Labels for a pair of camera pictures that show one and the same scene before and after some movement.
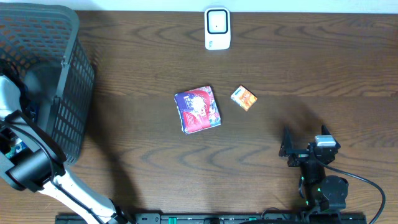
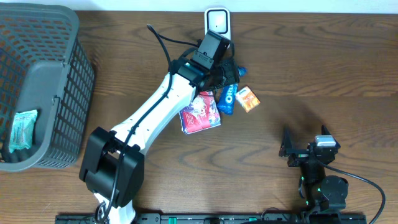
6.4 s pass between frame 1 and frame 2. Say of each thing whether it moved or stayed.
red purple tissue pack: stayed
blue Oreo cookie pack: moved
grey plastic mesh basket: stayed
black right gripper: stayed
